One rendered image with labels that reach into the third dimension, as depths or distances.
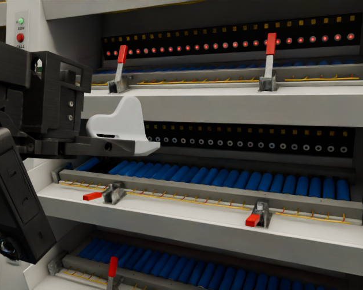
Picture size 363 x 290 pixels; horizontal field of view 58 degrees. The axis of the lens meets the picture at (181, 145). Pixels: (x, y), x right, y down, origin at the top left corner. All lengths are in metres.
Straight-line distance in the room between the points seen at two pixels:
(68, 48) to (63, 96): 0.50
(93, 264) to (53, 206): 0.15
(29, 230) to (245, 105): 0.34
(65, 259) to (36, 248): 0.50
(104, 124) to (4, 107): 0.09
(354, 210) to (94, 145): 0.38
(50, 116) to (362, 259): 0.41
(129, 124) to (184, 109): 0.22
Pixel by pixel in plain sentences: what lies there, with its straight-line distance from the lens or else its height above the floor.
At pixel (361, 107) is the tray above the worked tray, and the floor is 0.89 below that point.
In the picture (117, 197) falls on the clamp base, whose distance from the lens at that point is 0.61.
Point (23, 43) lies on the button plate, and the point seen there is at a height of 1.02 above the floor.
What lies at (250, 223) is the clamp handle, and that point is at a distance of 0.44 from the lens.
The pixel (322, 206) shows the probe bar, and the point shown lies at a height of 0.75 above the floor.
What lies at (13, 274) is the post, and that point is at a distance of 0.80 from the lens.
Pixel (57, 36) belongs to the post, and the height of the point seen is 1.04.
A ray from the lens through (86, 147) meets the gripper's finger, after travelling 0.27.
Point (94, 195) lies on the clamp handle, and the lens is 0.56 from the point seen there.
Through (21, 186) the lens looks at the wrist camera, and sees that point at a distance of 0.26.
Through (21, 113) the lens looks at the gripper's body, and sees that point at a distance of 0.28.
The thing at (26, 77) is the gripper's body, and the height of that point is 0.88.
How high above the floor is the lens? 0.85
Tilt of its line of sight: 2 degrees down
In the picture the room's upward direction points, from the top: 3 degrees clockwise
